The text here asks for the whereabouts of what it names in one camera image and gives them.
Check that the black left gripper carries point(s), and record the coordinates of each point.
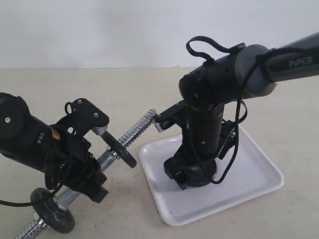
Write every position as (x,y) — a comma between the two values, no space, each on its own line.
(72,165)

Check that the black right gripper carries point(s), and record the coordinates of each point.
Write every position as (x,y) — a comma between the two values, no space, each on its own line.
(188,156)

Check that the black weight plate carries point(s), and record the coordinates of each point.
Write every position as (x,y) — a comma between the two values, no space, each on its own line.
(205,174)

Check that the chrome threaded dumbbell bar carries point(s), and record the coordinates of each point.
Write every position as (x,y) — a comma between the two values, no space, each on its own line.
(63,200)

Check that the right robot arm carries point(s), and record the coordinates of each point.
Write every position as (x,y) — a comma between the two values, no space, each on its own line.
(213,94)

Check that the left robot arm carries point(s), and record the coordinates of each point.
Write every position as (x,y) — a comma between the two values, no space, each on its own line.
(24,138)

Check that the black plate on bar left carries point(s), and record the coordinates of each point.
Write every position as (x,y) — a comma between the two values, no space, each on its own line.
(62,221)

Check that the black plate on bar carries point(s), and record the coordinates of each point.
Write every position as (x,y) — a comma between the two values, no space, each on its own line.
(62,221)
(119,149)

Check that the black plate on bar right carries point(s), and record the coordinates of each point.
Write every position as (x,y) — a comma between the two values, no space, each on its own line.
(119,149)

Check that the white rectangular tray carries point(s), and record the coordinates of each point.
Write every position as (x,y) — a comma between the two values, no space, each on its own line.
(252,175)

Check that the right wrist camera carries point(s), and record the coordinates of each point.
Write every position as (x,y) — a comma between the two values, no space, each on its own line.
(176,114)

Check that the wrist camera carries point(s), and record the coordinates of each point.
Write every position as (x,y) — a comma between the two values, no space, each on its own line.
(84,116)
(176,114)

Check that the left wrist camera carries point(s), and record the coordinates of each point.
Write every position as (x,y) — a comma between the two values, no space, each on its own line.
(84,116)

